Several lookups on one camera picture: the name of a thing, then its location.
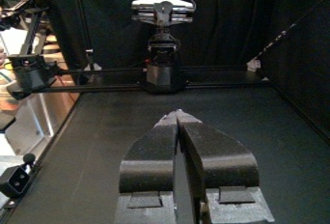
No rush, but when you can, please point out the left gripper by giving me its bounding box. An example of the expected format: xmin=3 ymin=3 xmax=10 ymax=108
xmin=130 ymin=0 xmax=198 ymax=27

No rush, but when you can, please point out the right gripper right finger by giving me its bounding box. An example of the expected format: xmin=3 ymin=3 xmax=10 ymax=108
xmin=177 ymin=108 xmax=276 ymax=224

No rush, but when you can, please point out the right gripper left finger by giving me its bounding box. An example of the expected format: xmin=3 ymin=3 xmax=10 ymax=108
xmin=114 ymin=109 xmax=181 ymax=224

